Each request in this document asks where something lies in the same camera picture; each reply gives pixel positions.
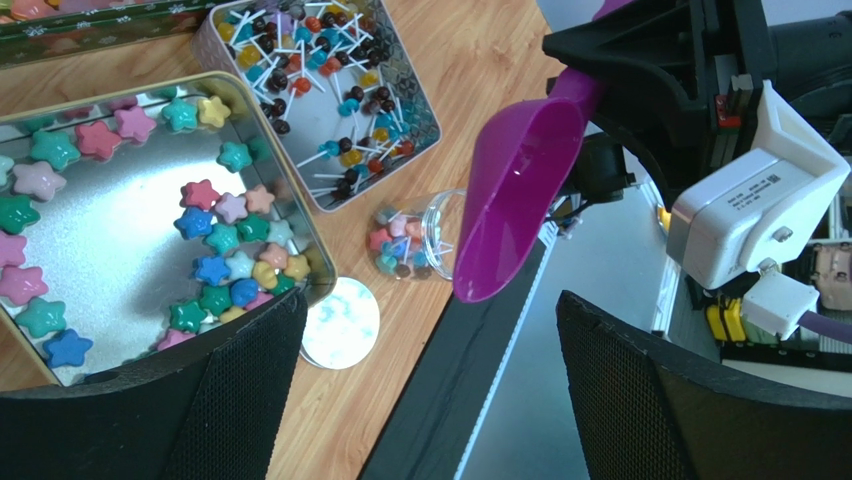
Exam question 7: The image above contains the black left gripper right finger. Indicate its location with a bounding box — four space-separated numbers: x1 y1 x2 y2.
556 291 851 479

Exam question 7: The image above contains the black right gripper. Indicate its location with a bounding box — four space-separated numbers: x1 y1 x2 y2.
543 1 776 207

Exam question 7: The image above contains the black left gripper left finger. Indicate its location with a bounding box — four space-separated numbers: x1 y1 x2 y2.
1 290 308 479

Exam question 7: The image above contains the purple plastic scoop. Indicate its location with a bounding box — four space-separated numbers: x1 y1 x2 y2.
452 0 637 305

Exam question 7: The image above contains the clear plastic jar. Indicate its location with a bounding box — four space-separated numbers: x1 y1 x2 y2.
366 189 466 281

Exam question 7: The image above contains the gold tin of star candies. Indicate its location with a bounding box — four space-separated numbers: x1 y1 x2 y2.
1 72 338 386

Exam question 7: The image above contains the silver jar lid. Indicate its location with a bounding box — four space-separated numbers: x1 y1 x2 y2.
301 277 380 370

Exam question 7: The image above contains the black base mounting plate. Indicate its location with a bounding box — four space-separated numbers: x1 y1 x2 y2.
359 241 549 479

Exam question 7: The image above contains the pink tin of lollipops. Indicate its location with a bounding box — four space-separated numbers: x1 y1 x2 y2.
191 1 442 212

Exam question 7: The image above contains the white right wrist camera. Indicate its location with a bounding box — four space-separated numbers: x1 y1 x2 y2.
667 80 850 340

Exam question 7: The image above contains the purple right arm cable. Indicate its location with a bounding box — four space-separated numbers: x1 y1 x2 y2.
797 309 852 346

